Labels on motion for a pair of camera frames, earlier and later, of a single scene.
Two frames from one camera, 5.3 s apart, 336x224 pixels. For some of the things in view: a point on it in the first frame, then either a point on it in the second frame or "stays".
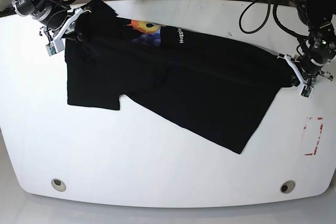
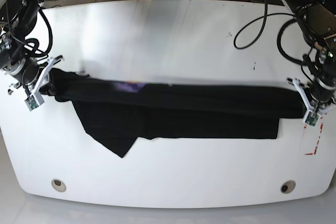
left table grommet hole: x=58 y=184 stays
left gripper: x=52 y=15 → x=18 y=64
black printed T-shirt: x=213 y=90 → x=115 y=112
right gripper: x=322 y=48 → x=323 y=88
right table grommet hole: x=287 y=187 stays
